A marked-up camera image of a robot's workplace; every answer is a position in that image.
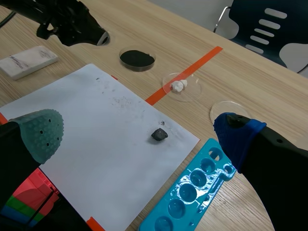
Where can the white lump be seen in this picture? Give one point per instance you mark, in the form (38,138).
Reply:
(178,85)

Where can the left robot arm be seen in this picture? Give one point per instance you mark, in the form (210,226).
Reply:
(26,7)

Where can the small white tile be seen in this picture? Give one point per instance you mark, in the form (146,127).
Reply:
(27,61)

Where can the white sheet of paper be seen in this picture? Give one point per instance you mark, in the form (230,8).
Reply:
(108,158)

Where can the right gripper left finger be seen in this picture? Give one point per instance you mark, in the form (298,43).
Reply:
(36,134)

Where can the small dark stone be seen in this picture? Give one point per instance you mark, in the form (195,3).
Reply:
(159,136)

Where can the clear glass dish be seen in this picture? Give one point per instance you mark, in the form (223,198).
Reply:
(227,107)
(190,92)

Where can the red green blue brick block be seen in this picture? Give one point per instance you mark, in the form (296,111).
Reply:
(31,195)

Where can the dark blue chair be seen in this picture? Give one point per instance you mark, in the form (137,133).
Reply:
(296,26)

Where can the turquoise rack with round holes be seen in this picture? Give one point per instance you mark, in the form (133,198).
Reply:
(185,192)

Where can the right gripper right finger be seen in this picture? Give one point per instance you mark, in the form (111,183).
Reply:
(276,180)

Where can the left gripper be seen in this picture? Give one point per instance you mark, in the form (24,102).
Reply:
(77,26)

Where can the glass dish with black powder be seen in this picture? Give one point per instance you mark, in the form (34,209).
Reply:
(137,59)

